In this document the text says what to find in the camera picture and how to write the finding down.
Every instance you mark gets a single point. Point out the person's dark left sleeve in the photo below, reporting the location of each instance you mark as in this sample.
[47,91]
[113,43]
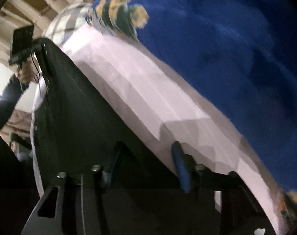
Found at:
[11,95]

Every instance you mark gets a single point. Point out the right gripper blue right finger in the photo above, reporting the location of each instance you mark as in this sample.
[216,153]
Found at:
[221,203]

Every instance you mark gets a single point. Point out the black denim pants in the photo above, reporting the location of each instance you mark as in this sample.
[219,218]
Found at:
[73,114]

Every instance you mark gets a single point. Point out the plaid pillow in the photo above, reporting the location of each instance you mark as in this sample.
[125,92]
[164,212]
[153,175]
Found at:
[68,20]

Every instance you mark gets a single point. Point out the person's left hand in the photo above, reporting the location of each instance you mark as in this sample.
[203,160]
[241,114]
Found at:
[26,73]

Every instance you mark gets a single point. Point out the beige patterned curtain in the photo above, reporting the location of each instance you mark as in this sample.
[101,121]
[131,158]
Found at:
[36,7]

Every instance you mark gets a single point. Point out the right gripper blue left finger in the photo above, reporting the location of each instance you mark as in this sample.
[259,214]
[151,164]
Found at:
[78,199]

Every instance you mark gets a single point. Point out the navy blanket with cat print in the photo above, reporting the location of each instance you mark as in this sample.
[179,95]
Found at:
[241,55]

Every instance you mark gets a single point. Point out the lilac checked bed sheet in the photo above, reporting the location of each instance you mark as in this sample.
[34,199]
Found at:
[160,107]

